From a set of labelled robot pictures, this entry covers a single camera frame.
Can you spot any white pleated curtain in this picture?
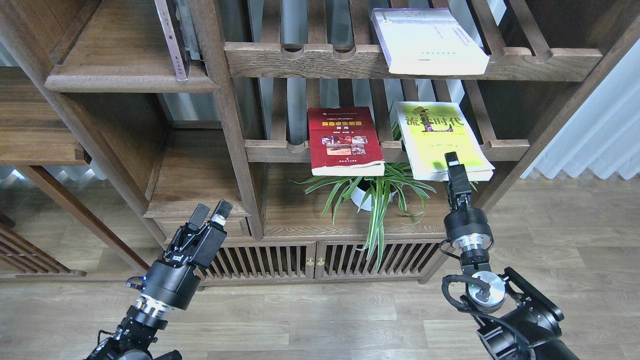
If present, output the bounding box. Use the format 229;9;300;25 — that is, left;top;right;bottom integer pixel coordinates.
522;42;640;180

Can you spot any yellow green paperback book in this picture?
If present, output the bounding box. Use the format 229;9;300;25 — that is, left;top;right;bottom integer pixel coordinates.
392;101;494;182

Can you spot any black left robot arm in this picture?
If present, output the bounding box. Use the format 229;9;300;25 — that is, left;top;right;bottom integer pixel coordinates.
87;200;233;360

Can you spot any dark wooden bookshelf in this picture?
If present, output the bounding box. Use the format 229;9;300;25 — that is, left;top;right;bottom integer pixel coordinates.
0;0;639;286

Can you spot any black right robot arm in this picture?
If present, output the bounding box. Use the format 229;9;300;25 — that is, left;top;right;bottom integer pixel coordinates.
441;152;577;360

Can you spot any white plant pot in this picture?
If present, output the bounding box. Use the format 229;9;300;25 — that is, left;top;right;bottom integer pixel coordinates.
350;179;375;211

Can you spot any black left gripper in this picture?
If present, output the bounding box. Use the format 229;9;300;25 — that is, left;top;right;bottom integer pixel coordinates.
127;200;233;310

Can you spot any thin upright pink book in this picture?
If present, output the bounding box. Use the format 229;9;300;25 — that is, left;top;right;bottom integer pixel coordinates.
154;0;191;81

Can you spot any green spider plant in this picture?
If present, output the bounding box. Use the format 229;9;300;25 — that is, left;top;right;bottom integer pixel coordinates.
295;117;478;273

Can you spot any red paperback book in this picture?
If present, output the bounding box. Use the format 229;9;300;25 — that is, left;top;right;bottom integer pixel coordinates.
307;107;386;177

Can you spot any grey upright book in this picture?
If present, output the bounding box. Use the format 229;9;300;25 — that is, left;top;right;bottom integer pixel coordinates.
174;0;202;60

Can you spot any dark wooden slatted furniture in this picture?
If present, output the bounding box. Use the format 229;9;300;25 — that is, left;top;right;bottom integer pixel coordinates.
0;214;87;280

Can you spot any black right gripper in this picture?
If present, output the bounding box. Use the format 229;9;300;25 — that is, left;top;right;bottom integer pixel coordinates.
444;152;494;251

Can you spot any white purple paperback book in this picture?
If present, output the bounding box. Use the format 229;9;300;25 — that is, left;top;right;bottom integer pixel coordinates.
371;7;490;76

